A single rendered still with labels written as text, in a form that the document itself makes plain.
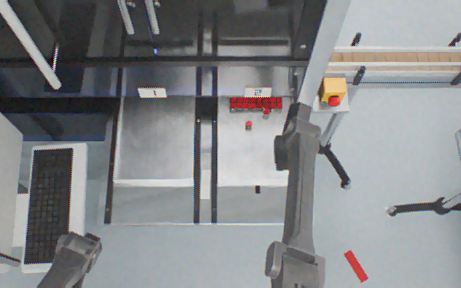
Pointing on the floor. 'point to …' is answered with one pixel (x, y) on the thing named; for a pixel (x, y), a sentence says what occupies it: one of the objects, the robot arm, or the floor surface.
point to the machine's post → (322, 48)
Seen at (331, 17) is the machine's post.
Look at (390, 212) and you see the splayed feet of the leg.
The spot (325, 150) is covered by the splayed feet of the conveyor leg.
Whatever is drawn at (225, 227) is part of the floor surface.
